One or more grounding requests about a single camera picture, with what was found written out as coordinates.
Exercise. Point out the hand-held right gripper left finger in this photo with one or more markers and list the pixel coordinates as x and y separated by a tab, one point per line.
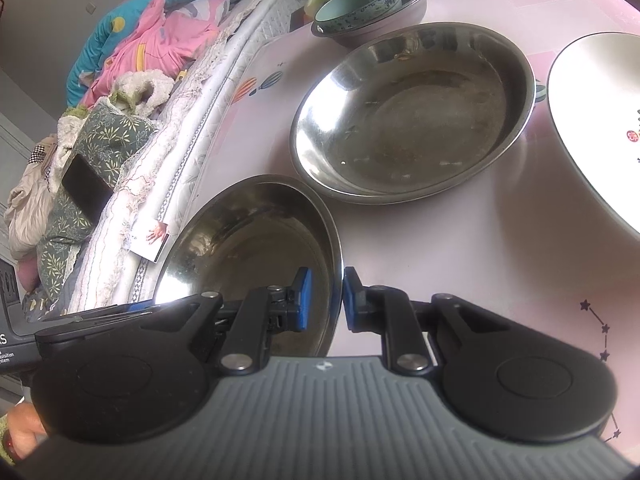
302	302

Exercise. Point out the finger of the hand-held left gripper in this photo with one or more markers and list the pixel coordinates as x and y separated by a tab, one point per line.
75	332

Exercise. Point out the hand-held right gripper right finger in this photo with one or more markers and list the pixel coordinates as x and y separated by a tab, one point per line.
351	305

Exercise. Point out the medium stainless steel bowl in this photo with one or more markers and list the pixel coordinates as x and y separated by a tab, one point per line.
240	240

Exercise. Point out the large stainless steel bowl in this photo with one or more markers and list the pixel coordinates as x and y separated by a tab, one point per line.
400	125

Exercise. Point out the small stainless steel bowl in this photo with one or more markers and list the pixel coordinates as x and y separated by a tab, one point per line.
380	30

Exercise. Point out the white plate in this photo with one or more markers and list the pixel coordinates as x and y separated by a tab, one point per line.
590	125

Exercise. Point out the blue ceramic bowl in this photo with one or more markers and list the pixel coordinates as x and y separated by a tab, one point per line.
350	5

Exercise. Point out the person's left hand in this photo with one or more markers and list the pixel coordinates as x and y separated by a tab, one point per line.
27	427

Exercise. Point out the beige clothing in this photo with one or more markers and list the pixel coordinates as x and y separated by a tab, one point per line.
27	200

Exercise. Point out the printed paper card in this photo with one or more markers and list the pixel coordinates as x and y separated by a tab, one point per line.
155	240

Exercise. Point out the black phone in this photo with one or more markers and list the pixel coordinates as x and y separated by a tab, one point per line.
87	190

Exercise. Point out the green leaf-print pillow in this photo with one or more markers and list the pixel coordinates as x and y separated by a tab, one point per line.
115	135

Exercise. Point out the white fleecy garment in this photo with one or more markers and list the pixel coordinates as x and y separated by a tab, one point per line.
145	90

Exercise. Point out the pink quilt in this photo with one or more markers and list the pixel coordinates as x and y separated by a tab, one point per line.
160	45

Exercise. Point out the blue quilt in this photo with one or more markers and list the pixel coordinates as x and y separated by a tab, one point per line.
125	15

